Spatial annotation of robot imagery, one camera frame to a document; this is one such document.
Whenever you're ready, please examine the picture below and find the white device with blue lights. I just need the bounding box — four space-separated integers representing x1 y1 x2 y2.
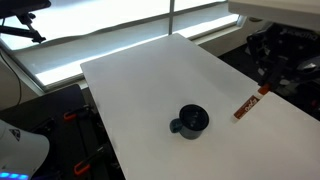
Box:
0 119 51 180

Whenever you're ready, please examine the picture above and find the orange handled clamp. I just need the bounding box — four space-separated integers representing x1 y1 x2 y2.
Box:
73 145 109 177
63 105 93 122

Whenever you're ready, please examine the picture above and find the grey window frame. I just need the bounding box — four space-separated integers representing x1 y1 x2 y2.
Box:
0 0 249 93

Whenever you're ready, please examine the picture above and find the black side table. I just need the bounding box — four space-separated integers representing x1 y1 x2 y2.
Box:
0 83 126 180

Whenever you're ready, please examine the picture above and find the orange capped marker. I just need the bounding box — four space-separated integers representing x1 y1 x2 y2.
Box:
232 83 272 121

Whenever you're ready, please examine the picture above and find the dark blue mug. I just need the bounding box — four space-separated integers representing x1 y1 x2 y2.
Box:
168 103 211 141

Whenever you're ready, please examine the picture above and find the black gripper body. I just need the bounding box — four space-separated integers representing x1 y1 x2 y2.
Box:
246 22 320 82

